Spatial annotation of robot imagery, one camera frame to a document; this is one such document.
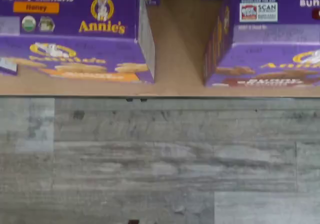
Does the black metal shelf rack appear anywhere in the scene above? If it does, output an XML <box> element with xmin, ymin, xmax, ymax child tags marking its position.
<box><xmin>0</xmin><ymin>94</ymin><xmax>320</xmax><ymax>102</ymax></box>

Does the brown shelf board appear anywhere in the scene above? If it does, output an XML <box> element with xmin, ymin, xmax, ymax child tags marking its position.
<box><xmin>0</xmin><ymin>0</ymin><xmax>320</xmax><ymax>98</ymax></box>

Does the purple Annie's box orange patch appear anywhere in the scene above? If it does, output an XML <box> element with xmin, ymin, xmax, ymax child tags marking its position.
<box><xmin>0</xmin><ymin>0</ymin><xmax>156</xmax><ymax>85</ymax></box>

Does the purple Annie's box brown patch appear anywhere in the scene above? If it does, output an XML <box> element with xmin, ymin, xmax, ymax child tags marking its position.
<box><xmin>202</xmin><ymin>0</ymin><xmax>320</xmax><ymax>88</ymax></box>

